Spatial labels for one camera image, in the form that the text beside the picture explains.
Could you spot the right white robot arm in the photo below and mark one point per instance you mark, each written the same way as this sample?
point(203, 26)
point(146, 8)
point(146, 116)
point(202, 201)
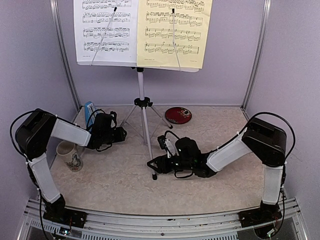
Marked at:
point(260, 138)

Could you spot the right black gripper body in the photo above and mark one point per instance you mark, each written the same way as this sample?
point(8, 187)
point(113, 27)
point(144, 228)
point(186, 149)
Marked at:
point(167, 168)

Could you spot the silver tripod stand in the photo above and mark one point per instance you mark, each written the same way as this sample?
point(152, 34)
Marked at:
point(144, 102)

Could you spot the white sheet music page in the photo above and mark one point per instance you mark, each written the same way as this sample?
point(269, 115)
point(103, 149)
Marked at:
point(105, 32)

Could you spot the yellowed sheet music page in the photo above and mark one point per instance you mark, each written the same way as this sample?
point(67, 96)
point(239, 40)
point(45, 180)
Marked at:
point(172, 33)

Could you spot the cream dragon mug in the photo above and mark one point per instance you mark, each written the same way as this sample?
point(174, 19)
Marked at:
point(70, 155)

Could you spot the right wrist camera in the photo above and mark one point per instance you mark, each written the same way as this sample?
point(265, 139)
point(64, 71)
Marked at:
point(165, 144)

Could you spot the red floral plate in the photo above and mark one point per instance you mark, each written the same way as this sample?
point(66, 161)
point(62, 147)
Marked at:
point(178, 115)

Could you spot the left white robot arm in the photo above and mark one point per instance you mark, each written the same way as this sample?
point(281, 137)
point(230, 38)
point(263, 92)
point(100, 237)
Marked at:
point(31, 135)

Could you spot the front aluminium rail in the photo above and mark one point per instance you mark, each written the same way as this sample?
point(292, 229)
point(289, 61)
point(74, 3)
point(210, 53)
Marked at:
point(103, 225)

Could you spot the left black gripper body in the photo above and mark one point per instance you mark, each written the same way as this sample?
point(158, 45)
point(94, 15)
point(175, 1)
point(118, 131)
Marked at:
point(119, 137)

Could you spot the blue metronome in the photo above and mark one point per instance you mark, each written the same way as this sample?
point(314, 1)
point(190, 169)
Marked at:
point(89, 113)

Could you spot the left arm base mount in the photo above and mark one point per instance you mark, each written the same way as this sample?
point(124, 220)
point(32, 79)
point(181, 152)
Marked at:
point(69, 217)

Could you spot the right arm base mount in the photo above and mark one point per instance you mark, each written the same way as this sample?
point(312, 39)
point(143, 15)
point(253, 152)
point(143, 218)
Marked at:
point(258, 216)

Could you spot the white perforated music stand desk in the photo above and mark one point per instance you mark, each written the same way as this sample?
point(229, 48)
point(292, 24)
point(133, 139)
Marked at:
point(158, 34)

